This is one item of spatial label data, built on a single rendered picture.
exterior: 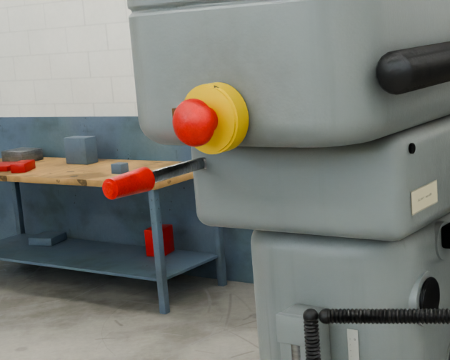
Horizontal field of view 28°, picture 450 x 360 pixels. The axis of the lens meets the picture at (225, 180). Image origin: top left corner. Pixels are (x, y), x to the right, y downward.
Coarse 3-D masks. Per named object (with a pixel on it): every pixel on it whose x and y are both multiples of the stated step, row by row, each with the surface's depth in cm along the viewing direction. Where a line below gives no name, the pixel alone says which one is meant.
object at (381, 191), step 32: (416, 128) 84; (448, 128) 88; (224, 160) 90; (256, 160) 88; (288, 160) 86; (320, 160) 84; (352, 160) 82; (384, 160) 80; (416, 160) 82; (448, 160) 88; (224, 192) 91; (256, 192) 88; (288, 192) 86; (320, 192) 84; (352, 192) 82; (384, 192) 80; (416, 192) 82; (448, 192) 88; (224, 224) 92; (256, 224) 89; (288, 224) 87; (320, 224) 85; (352, 224) 83; (384, 224) 81; (416, 224) 83
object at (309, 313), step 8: (304, 312) 79; (312, 312) 78; (304, 320) 79; (312, 320) 78; (304, 328) 79; (312, 328) 78; (304, 336) 79; (312, 336) 79; (312, 344) 79; (312, 352) 79
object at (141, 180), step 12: (144, 168) 84; (168, 168) 87; (180, 168) 88; (192, 168) 90; (204, 168) 91; (108, 180) 81; (120, 180) 81; (132, 180) 82; (144, 180) 83; (156, 180) 85; (108, 192) 81; (120, 192) 81; (132, 192) 82
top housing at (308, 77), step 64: (128, 0) 83; (192, 0) 77; (256, 0) 74; (320, 0) 71; (384, 0) 73; (448, 0) 84; (192, 64) 78; (256, 64) 74; (320, 64) 72; (256, 128) 76; (320, 128) 73; (384, 128) 75
